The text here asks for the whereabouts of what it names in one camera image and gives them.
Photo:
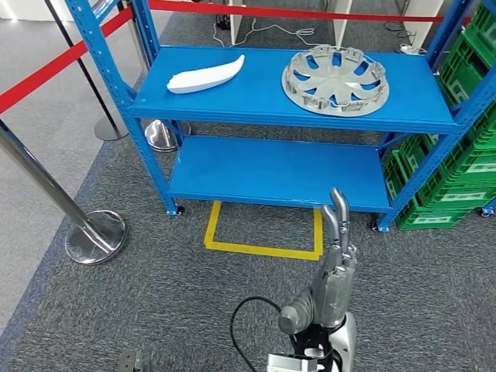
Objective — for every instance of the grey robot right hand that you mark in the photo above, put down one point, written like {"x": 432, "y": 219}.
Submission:
{"x": 333, "y": 292}

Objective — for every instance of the silver plastic hubcap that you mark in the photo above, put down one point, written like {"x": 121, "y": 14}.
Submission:
{"x": 329, "y": 82}

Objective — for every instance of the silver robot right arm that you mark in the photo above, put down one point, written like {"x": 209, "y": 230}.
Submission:
{"x": 346, "y": 344}

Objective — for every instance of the white curved plastic part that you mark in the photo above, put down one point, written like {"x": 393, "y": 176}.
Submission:
{"x": 205, "y": 77}

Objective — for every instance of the white power strip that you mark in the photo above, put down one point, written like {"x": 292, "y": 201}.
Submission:
{"x": 411, "y": 49}

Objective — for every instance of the dark robot foot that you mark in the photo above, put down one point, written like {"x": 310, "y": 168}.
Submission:
{"x": 134, "y": 362}

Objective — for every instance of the chrome stanchion with domed base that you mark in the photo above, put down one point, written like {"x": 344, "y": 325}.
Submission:
{"x": 162, "y": 136}

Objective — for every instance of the red barrier belt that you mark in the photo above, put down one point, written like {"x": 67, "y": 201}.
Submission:
{"x": 291, "y": 12}
{"x": 50, "y": 72}

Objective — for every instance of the wide white desk panel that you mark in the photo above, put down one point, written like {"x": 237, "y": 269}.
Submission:
{"x": 422, "y": 20}

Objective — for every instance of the narrow white desk panel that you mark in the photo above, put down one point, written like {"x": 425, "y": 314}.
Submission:
{"x": 236, "y": 20}

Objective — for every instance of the chrome stanchion with mirror base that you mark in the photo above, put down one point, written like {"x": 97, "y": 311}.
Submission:
{"x": 97, "y": 239}

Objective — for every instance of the black stanchion with flat base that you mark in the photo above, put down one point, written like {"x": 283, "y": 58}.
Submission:
{"x": 110, "y": 131}

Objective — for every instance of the white display platform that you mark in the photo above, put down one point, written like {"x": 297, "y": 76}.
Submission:
{"x": 5, "y": 7}

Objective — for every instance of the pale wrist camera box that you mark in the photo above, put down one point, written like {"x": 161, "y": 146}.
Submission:
{"x": 291, "y": 363}

